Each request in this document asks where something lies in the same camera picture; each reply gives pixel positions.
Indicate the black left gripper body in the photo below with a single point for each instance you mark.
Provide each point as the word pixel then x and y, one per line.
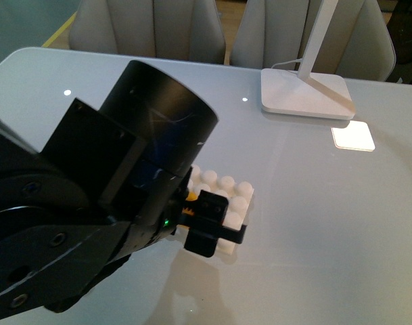
pixel 132 157

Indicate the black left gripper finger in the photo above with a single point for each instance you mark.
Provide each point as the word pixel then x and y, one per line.
pixel 212 207
pixel 215 238

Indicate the white studded base plate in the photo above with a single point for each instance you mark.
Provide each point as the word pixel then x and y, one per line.
pixel 239 196

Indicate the yellow two-stud toy block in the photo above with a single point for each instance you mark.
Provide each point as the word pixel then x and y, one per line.
pixel 191 197

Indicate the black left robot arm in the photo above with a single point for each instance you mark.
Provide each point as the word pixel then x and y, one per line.
pixel 55 246

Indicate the white desk lamp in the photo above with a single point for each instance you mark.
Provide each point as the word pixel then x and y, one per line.
pixel 303 92

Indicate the beige chair on left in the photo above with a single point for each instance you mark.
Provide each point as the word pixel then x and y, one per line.
pixel 175 30

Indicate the beige chair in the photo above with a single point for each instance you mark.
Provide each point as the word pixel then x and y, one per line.
pixel 175 30
pixel 357 43

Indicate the beige chair on right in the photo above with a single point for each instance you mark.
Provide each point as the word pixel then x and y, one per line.
pixel 357 43

